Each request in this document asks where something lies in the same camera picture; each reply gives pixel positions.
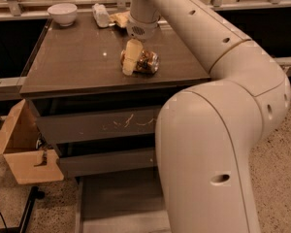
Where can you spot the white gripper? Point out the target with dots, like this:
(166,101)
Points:
(141,30)

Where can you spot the crushed orange can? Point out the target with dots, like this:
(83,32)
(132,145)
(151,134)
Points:
(147,63)

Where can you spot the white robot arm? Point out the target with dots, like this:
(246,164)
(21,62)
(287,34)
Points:
(204,134)

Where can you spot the grey drawer cabinet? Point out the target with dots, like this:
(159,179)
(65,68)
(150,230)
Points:
(77,70)

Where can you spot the grey top drawer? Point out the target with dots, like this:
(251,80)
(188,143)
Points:
(98,125)

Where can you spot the grey drawer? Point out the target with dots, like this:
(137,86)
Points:
(122,202)
(98,125)
(101,163)

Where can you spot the grey middle drawer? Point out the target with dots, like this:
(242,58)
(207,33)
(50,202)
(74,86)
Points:
(101,163)

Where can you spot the grey bottom drawer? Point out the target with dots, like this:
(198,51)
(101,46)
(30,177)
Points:
(122,202)

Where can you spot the brown chip bag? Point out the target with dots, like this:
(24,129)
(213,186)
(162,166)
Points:
(120,19)

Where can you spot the white bowl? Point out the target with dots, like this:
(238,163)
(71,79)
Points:
(64,14)

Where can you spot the metal railing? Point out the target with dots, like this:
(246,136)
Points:
(9,4)

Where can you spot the cardboard box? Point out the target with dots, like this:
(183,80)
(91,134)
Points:
(18,145)

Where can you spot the black stand frame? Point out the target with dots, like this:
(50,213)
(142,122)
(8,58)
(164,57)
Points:
(34,195)

